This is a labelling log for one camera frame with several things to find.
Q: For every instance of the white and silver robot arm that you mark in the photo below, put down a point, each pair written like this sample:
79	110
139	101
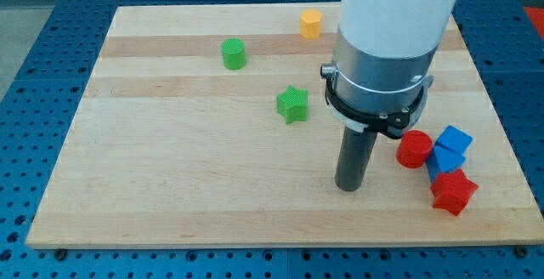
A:
378	78

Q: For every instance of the green star block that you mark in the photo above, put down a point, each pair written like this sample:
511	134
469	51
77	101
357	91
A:
292	104

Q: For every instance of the red star block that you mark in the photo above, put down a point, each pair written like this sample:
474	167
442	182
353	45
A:
452	191

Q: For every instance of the wooden board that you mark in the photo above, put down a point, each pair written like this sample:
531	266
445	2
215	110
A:
170	149

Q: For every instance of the green cylinder block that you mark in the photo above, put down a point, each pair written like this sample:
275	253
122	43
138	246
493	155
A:
233	53

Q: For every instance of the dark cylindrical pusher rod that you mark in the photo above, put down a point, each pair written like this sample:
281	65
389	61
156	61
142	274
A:
354	156

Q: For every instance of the yellow hexagon block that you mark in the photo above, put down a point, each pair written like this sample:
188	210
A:
310	23

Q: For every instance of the red cylinder block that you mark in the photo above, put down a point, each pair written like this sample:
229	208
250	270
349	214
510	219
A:
414	148

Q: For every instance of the blue triangle block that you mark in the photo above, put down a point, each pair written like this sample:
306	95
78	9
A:
442	160

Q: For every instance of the blue cube block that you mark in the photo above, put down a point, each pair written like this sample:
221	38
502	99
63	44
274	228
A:
453	139

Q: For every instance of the red object at right edge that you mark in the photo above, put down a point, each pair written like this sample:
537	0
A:
536	16

